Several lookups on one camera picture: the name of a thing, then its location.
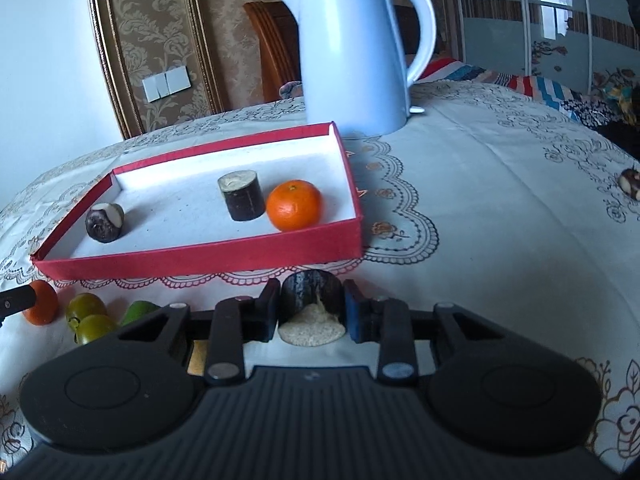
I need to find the small orange tangerine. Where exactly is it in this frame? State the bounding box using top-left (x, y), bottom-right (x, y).
top-left (22, 280), bottom-right (59, 326)

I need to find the white electric kettle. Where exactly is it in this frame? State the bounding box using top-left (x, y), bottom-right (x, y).
top-left (281, 0), bottom-right (437, 136)

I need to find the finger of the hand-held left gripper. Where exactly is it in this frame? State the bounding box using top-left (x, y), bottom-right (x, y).
top-left (0, 287), bottom-right (37, 323)

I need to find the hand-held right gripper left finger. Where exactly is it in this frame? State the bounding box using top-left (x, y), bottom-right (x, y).
top-left (117, 277), bottom-right (282, 387)

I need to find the wardrobe with floral sliding doors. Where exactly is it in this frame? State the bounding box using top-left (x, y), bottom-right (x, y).
top-left (425, 0), bottom-right (640, 126)

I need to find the dark floral cloth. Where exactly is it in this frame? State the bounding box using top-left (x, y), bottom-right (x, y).
top-left (565, 67), bottom-right (640, 128)

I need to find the red shallow box tray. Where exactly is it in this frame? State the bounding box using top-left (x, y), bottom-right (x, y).
top-left (30, 121), bottom-right (364, 281)

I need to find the partly peeled sugarcane piece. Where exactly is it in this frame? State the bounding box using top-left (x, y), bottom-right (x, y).
top-left (217, 170), bottom-right (266, 222)

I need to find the colourful striped blanket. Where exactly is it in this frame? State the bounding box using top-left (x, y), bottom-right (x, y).
top-left (415, 57), bottom-right (596, 121)

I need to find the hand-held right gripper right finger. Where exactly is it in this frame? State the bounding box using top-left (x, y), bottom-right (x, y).
top-left (343, 279), bottom-right (508, 387)

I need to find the golden wall trim frame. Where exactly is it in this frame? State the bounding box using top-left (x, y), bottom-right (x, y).
top-left (85, 0), bottom-right (223, 140)

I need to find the white wall light switch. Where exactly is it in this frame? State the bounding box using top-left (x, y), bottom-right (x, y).
top-left (142, 66), bottom-right (192, 102)

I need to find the wooden chair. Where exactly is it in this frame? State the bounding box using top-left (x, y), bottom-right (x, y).
top-left (243, 1), bottom-right (451, 103)

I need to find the green tomato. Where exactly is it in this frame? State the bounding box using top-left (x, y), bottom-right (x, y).
top-left (66, 292), bottom-right (108, 331)
top-left (75, 314), bottom-right (119, 346)

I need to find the green cucumber piece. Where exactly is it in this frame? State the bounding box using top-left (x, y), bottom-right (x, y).
top-left (120, 300), bottom-right (161, 328)

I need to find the large orange tangerine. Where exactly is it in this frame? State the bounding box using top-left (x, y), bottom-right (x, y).
top-left (266, 180), bottom-right (322, 232)

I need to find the dark slant-cut sugarcane piece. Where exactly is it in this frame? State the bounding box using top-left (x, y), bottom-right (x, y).
top-left (277, 270), bottom-right (347, 347)

